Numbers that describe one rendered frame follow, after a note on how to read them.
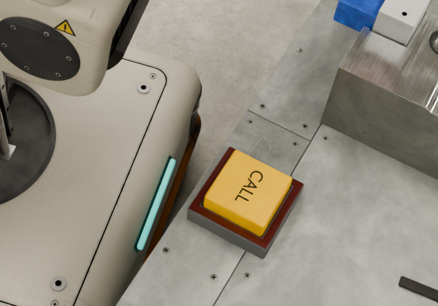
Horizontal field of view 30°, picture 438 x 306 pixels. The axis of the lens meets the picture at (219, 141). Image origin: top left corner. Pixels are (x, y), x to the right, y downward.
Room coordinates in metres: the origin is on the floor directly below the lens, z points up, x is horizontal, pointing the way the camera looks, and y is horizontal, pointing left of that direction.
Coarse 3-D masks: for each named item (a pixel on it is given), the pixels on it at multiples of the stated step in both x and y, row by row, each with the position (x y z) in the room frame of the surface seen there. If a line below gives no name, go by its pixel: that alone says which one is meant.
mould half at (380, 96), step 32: (416, 32) 0.55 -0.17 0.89; (352, 64) 0.49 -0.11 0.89; (384, 64) 0.50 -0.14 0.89; (416, 64) 0.51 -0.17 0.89; (352, 96) 0.48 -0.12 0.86; (384, 96) 0.47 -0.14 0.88; (416, 96) 0.47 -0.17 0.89; (352, 128) 0.48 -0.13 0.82; (384, 128) 0.47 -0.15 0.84; (416, 128) 0.46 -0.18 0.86; (416, 160) 0.45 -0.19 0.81
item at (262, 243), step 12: (228, 156) 0.42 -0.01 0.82; (216, 168) 0.40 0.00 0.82; (204, 192) 0.37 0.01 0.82; (192, 204) 0.36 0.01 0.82; (288, 204) 0.38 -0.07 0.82; (204, 216) 0.35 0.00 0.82; (216, 216) 0.35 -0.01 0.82; (276, 216) 0.36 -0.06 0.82; (228, 228) 0.34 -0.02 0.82; (240, 228) 0.34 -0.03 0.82; (276, 228) 0.35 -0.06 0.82; (252, 240) 0.33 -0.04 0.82; (264, 240) 0.34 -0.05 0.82
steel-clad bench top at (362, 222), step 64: (320, 64) 0.56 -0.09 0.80; (256, 128) 0.47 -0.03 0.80; (320, 128) 0.48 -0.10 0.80; (192, 192) 0.38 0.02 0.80; (320, 192) 0.41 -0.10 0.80; (384, 192) 0.42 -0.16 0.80; (192, 256) 0.32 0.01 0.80; (256, 256) 0.33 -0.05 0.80; (320, 256) 0.34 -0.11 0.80; (384, 256) 0.35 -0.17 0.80
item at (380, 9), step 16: (336, 0) 0.57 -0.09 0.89; (352, 0) 0.56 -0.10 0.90; (368, 0) 0.56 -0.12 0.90; (384, 0) 0.57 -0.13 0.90; (400, 0) 0.56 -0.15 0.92; (416, 0) 0.56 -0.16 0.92; (336, 16) 0.56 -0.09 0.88; (352, 16) 0.55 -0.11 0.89; (368, 16) 0.55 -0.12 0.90; (384, 16) 0.54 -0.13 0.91; (400, 16) 0.54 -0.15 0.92; (416, 16) 0.54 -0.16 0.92; (384, 32) 0.53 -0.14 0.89; (400, 32) 0.53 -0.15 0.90
